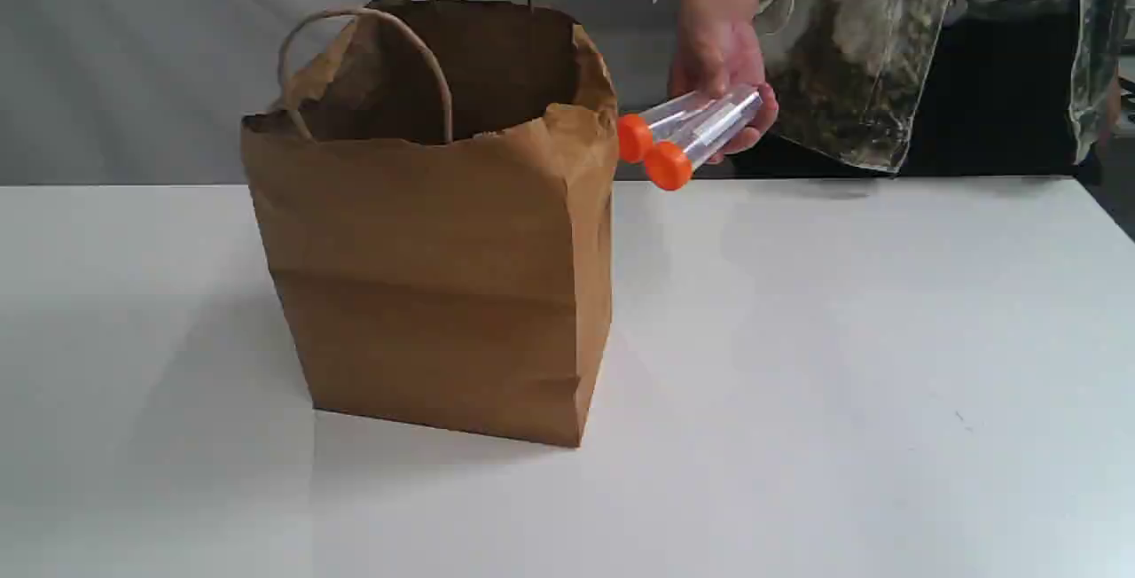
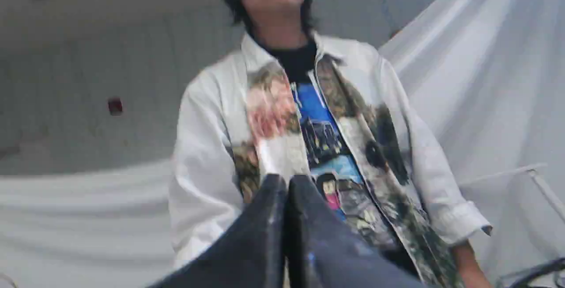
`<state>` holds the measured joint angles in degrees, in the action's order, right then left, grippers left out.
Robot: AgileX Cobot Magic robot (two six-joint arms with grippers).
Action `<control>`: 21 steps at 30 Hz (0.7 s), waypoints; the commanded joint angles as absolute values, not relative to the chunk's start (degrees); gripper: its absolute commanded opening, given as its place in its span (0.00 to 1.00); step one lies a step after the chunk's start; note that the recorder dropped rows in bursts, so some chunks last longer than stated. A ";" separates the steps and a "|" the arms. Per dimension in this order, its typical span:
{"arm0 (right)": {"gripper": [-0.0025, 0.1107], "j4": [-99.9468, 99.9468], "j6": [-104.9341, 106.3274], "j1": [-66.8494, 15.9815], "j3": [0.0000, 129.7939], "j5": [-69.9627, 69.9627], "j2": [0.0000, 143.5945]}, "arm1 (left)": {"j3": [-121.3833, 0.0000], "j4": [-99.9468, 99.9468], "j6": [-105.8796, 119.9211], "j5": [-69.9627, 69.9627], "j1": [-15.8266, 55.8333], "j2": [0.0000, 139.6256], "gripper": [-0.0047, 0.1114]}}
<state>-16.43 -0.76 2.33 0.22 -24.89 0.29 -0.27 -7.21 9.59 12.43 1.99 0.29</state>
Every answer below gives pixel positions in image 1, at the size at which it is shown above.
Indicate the camouflage jacket person torso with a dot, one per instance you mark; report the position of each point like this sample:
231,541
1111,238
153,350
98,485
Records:
938,87

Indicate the brown paper bag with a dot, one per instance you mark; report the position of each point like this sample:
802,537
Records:
434,192

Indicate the clear tube orange cap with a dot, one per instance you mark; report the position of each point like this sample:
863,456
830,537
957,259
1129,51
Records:
671,163
640,132

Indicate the person's right hand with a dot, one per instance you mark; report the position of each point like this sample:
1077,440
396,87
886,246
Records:
717,48

